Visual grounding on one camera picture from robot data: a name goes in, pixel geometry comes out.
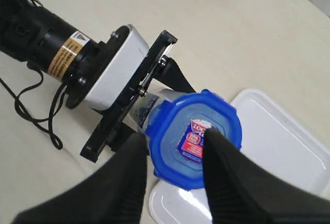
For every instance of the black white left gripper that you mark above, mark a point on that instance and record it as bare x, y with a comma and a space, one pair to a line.
110, 77

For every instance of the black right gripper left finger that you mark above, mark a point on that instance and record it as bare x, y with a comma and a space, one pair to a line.
113, 194

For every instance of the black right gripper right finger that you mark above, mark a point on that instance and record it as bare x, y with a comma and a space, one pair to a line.
239, 191

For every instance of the clear plastic container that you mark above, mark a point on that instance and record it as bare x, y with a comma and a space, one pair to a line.
144, 105

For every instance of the blue container lid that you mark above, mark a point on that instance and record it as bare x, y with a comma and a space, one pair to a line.
176, 130

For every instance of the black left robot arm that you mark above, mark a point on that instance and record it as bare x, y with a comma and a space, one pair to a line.
31, 33

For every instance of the white plastic tray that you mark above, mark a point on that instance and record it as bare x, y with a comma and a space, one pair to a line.
272, 139

